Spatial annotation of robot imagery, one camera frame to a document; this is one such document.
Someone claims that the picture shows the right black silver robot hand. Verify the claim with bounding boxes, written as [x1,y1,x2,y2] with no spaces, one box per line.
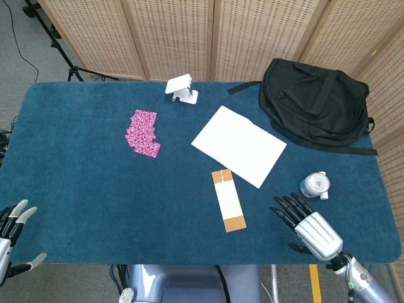
[269,193,344,262]

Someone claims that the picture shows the yellow floor tape strip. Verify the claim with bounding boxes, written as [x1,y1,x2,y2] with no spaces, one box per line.
[309,264,323,303]

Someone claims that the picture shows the white folding phone stand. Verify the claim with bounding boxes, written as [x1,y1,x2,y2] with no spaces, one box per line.
[164,73,199,105]

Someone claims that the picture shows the tan white paper bookmark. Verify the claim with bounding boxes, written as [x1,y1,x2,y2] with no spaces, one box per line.
[211,169,248,234]

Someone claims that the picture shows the white blue small bottle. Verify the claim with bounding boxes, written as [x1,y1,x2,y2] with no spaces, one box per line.
[298,170,331,201]

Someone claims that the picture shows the black tripod stand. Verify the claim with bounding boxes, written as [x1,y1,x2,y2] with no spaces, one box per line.
[23,0,119,83]

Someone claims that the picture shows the white open notebook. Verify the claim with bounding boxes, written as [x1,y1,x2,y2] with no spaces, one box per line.
[191,105,288,190]

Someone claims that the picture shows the thin black floor cable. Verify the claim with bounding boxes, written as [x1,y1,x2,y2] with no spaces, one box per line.
[5,0,40,84]

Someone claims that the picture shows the black cable bundle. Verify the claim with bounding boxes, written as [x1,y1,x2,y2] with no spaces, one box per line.
[0,116,16,169]

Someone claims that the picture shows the pink patterned cloth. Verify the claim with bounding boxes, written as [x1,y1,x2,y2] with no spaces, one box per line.
[124,109,162,160]

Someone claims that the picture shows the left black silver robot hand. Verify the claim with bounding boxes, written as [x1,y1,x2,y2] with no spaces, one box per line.
[0,199,48,285]

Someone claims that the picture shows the blue-grey robot torso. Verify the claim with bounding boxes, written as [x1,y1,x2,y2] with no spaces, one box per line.
[117,264,263,303]

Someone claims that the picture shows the blue carpet table cover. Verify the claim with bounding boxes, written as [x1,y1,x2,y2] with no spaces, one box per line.
[0,81,403,266]

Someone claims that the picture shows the metal table leg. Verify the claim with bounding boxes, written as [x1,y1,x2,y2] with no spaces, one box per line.
[270,264,281,296]

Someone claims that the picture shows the black backpack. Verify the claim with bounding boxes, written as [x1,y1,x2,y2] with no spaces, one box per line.
[227,57,379,157]

